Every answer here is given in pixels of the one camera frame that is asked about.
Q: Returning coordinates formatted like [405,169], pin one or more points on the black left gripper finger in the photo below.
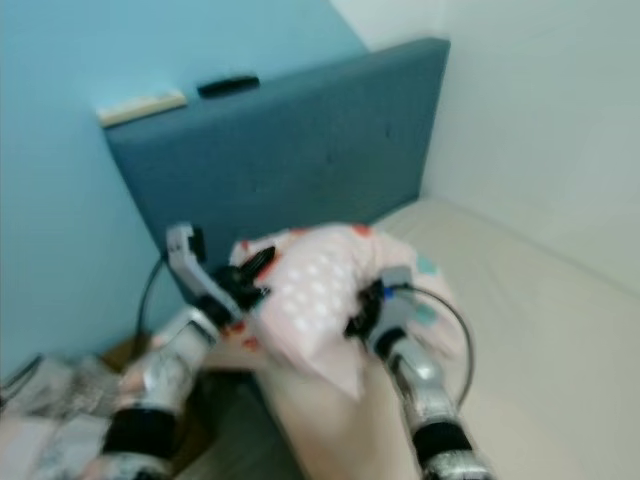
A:
[258,262]

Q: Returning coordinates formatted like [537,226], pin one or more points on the pink pillow with orange spots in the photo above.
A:
[320,290]

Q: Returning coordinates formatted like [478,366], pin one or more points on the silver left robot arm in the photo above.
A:
[160,390]

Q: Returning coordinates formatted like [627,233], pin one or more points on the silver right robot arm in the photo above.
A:
[430,390]

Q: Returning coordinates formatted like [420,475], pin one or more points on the blue fabric headboard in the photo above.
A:
[310,150]

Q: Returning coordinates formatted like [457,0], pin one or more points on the brown cardboard box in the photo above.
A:
[128,355]

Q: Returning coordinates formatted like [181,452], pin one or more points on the black remote control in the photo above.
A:
[227,87]

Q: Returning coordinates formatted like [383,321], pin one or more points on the cream sheeted bed mattress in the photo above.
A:
[560,380]

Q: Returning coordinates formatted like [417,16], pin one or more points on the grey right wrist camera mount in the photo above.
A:
[396,300]

